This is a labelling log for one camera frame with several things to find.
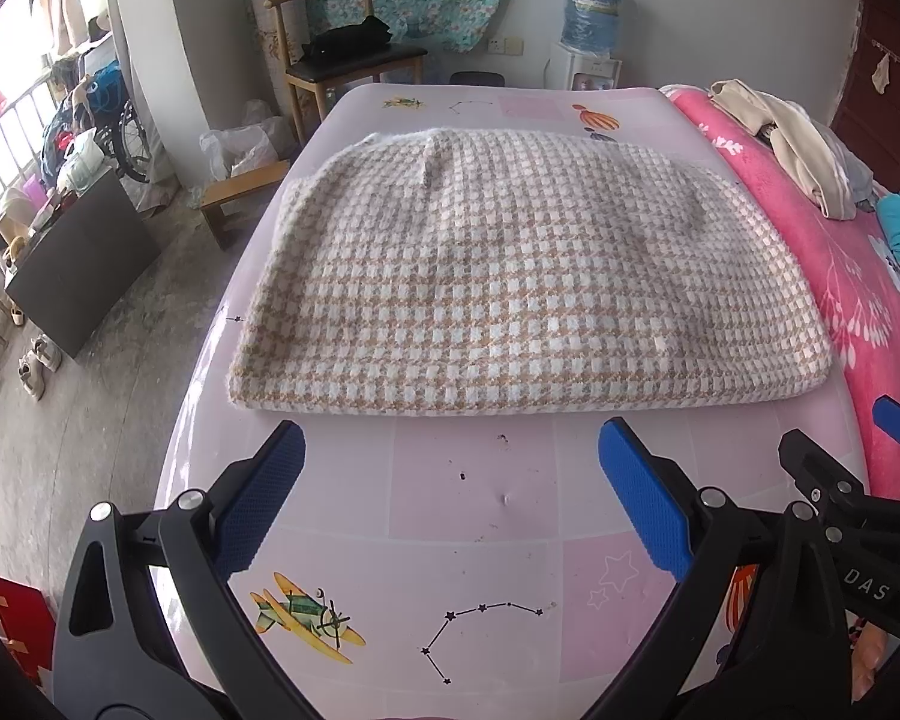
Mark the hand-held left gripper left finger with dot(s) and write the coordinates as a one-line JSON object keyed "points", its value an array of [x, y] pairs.
{"points": [[262, 502]]}

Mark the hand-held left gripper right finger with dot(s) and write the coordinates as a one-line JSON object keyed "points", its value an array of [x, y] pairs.
{"points": [[645, 502]]}

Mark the beige white checked blanket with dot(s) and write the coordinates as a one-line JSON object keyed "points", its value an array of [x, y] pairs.
{"points": [[510, 277]]}

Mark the person's right hand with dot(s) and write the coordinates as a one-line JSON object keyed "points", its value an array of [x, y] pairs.
{"points": [[868, 656]]}

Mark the pink floral blanket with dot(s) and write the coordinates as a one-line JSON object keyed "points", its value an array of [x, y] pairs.
{"points": [[817, 255]]}

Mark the grey garment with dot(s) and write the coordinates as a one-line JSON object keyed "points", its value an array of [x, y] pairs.
{"points": [[862, 176]]}

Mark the beige shoe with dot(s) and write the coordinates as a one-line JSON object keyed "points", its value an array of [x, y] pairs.
{"points": [[30, 376], [46, 352]]}

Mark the red box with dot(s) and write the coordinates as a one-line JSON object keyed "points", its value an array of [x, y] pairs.
{"points": [[19, 615]]}

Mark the dark grey board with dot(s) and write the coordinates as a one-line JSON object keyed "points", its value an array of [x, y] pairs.
{"points": [[82, 262]]}

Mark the beige jacket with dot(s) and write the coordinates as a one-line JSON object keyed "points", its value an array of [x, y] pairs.
{"points": [[795, 142]]}

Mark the small wooden stool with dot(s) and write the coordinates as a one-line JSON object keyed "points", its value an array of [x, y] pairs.
{"points": [[240, 195]]}

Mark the beige hanging cloth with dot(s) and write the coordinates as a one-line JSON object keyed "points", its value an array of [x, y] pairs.
{"points": [[882, 75]]}

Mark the clear plastic bag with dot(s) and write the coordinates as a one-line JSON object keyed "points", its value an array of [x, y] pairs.
{"points": [[244, 146]]}

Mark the dark red door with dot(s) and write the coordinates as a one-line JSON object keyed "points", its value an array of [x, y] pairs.
{"points": [[892, 67]]}

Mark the wheelchair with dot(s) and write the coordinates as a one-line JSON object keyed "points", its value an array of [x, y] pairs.
{"points": [[120, 127]]}

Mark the white water dispenser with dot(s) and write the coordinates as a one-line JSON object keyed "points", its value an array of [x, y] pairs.
{"points": [[581, 67]]}

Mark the wooden chair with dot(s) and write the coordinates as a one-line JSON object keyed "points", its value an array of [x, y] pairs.
{"points": [[360, 64]]}

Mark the black bag on chair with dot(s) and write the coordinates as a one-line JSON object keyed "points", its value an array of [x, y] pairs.
{"points": [[345, 41]]}

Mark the blue water bottle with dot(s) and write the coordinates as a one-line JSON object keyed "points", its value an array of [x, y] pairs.
{"points": [[591, 11]]}

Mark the white wall outlet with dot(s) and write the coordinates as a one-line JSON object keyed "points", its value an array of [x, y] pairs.
{"points": [[507, 45]]}

